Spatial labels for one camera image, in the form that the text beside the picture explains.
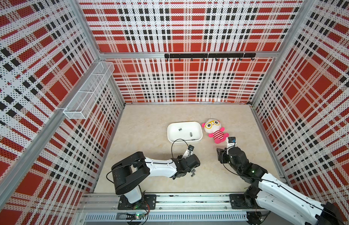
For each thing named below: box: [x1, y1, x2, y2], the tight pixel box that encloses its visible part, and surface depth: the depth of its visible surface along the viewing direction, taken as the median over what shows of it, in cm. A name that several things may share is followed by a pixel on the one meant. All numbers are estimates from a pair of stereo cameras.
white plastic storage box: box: [166, 121, 204, 145], surface depth 103 cm
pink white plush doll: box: [201, 118, 230, 144], surface depth 98 cm
